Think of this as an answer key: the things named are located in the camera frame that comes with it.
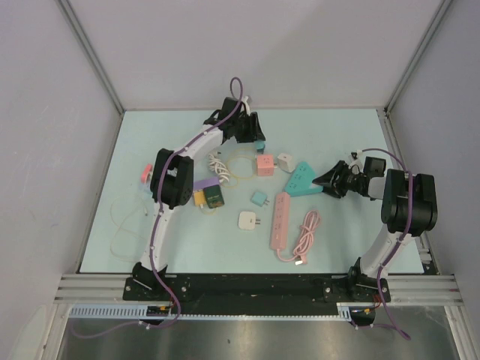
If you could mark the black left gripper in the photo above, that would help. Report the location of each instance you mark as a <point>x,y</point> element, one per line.
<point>253,130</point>

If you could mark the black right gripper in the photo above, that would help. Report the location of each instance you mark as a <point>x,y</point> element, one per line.
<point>330,177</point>

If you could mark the pink cube socket adapter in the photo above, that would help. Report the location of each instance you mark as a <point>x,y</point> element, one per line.
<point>265,165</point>

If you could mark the teal power strip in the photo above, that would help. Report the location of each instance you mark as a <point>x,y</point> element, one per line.
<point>301,181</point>

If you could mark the dark green charger block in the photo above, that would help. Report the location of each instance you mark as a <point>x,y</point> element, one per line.
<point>214,197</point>

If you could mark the purple socket block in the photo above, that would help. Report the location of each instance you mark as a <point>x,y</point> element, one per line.
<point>201,185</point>

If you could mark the pink power strip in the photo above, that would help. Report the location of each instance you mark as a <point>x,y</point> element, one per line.
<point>280,222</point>

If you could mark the white charger plug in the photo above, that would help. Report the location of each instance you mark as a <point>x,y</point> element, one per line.
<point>248,220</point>

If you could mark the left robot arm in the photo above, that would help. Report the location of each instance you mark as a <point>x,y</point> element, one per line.
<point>172,181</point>

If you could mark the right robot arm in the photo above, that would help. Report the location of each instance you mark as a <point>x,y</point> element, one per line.
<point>408,209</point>

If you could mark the yellow plug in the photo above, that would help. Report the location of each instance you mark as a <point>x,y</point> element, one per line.
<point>199,198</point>

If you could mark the red pink plug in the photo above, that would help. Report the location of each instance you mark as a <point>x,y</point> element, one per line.
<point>146,174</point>

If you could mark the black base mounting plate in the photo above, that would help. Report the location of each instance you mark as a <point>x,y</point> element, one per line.
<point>240,287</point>

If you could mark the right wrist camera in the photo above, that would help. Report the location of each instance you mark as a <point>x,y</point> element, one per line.
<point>356,159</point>

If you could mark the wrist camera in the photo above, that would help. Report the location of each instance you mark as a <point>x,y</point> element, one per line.
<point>246,103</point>
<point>356,159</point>

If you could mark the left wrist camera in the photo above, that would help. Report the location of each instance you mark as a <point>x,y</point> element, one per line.
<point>246,103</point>

